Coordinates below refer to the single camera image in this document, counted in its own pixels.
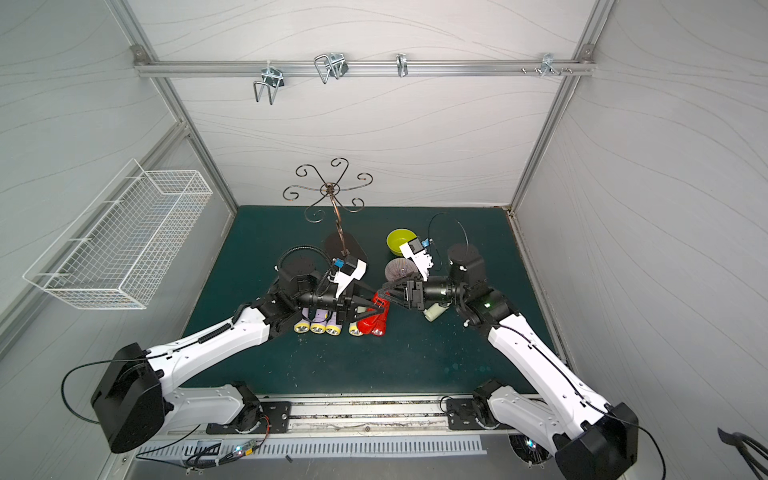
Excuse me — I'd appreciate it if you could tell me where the pale green flashlight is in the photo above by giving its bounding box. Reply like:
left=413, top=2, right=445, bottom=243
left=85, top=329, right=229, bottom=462
left=349, top=322, right=362, bottom=337
left=423, top=303, right=450, bottom=322

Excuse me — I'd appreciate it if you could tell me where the red flashlight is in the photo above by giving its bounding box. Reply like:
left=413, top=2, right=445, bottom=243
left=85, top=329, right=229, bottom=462
left=369, top=294, right=390, bottom=337
left=356, top=319, right=372, bottom=336

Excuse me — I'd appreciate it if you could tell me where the purple flashlight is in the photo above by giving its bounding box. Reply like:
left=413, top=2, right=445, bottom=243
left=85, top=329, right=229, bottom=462
left=293, top=308, right=311, bottom=334
left=310, top=309, right=328, bottom=334
left=325, top=312, right=342, bottom=336

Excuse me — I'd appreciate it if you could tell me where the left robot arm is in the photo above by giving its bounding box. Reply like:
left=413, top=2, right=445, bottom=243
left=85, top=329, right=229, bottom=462
left=91, top=256, right=380, bottom=453

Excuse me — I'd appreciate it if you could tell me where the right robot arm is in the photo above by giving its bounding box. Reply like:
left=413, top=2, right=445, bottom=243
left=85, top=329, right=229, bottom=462
left=379, top=239, right=639, bottom=479

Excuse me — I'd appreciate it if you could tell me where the pink patterned bowl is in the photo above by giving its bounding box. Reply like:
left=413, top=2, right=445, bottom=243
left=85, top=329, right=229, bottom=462
left=384, top=257, right=418, bottom=282

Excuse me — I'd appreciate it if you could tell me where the lime green bowl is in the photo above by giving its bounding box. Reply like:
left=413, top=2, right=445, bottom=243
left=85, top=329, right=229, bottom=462
left=386, top=228, right=417, bottom=257

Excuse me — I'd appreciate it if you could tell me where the metal double hook left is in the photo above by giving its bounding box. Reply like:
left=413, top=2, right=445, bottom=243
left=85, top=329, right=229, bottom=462
left=253, top=66, right=285, bottom=105

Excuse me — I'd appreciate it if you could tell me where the metal double hook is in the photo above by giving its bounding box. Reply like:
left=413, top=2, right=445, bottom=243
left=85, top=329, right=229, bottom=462
left=313, top=52, right=349, bottom=84
left=253, top=66, right=285, bottom=105

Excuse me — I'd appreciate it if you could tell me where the small metal hook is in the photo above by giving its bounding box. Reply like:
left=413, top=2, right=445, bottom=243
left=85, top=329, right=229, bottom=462
left=395, top=53, right=408, bottom=78

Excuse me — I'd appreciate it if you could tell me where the metal double hook middle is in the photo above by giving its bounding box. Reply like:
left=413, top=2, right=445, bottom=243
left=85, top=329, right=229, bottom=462
left=313, top=52, right=349, bottom=84

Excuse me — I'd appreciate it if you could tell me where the metal hook right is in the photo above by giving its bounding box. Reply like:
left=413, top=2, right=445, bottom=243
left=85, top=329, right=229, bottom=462
left=520, top=53, right=571, bottom=77

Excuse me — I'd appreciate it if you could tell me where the black object at corner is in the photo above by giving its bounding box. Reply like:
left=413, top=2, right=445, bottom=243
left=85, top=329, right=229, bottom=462
left=717, top=428, right=768, bottom=480

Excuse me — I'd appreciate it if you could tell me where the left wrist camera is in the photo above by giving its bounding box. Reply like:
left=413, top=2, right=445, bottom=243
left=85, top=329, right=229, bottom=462
left=329, top=256, right=367, bottom=299

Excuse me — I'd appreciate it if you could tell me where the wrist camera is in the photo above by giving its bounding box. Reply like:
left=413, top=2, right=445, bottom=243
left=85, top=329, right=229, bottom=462
left=400, top=237, right=434, bottom=281
left=329, top=256, right=367, bottom=299

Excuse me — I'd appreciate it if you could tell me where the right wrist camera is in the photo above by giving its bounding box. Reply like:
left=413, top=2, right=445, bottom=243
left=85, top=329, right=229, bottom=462
left=400, top=237, right=434, bottom=281

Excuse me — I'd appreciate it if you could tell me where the copper wire jewelry stand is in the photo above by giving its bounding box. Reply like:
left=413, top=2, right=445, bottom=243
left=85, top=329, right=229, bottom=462
left=282, top=157, right=374, bottom=261

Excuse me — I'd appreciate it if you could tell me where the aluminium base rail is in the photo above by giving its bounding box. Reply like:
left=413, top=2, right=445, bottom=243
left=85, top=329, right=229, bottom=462
left=119, top=392, right=613, bottom=442

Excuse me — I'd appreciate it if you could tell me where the white wire basket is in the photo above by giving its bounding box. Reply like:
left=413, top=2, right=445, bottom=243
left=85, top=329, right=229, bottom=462
left=23, top=160, right=212, bottom=310

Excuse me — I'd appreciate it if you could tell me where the aluminium top rail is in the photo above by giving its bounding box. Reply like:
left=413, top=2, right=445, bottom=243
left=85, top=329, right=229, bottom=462
left=134, top=57, right=597, bottom=79

